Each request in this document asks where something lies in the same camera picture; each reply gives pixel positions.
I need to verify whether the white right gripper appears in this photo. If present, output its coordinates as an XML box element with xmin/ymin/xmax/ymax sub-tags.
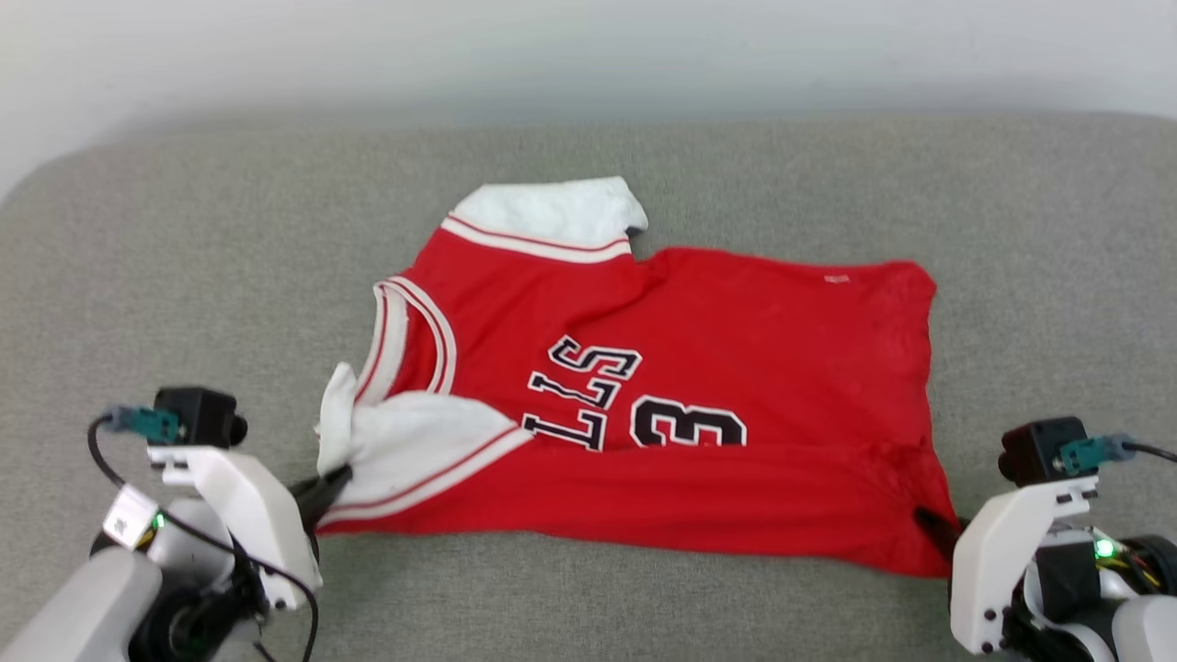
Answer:
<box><xmin>914</xmin><ymin>474</ymin><xmax>1101</xmax><ymax>656</ymax></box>

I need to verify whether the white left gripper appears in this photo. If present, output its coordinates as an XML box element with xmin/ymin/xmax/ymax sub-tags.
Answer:
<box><xmin>147</xmin><ymin>446</ymin><xmax>354</xmax><ymax>613</ymax></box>

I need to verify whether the red and white basketball jersey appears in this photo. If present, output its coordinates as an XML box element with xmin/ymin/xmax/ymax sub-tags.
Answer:
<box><xmin>314</xmin><ymin>177</ymin><xmax>963</xmax><ymax>580</ymax></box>

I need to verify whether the grey fabric sofa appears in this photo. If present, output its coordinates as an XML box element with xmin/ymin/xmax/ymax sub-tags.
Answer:
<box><xmin>0</xmin><ymin>110</ymin><xmax>1177</xmax><ymax>662</ymax></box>

